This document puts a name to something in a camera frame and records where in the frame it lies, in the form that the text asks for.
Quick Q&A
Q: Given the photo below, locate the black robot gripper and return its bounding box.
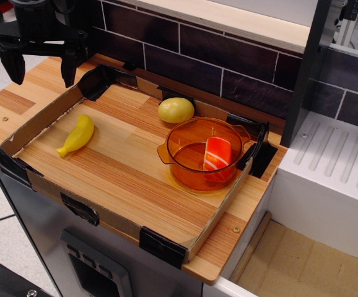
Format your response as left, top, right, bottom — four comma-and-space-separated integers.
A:
0, 1, 88, 88

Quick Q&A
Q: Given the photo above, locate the orange salmon sushi toy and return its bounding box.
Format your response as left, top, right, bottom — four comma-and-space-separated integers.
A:
203, 136, 232, 183

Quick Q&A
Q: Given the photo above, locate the orange transparent plastic pot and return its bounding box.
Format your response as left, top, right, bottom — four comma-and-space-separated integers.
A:
157, 118, 251, 191

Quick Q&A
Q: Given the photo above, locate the yellow toy banana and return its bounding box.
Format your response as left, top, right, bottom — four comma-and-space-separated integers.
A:
56, 114, 95, 157

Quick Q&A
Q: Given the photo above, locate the yellow toy potato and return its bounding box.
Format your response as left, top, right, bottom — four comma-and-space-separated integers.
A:
158, 97, 195, 124

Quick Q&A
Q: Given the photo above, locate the grey toy oven front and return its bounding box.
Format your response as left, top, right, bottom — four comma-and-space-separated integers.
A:
0, 171, 203, 296

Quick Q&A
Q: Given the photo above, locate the white toy sink drainboard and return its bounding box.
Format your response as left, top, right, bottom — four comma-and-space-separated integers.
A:
268, 113, 358, 258

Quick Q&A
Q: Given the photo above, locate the black vertical post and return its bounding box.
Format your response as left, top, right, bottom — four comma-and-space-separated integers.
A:
281, 1, 331, 147

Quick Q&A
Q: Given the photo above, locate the aluminium frame with cables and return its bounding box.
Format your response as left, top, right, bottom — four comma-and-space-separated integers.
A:
330, 1, 358, 53

